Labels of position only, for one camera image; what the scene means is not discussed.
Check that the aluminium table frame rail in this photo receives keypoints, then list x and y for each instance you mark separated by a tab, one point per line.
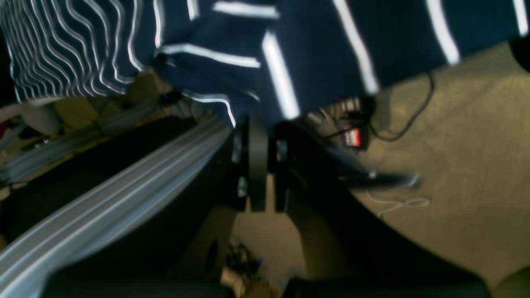
34	256

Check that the navy white striped t-shirt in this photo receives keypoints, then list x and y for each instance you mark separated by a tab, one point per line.
280	58

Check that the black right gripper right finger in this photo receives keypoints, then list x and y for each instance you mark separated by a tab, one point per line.
379	262

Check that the black red device on floor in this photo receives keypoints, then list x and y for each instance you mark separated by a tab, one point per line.
356	137

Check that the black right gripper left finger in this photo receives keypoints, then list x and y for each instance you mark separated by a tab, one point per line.
166	232

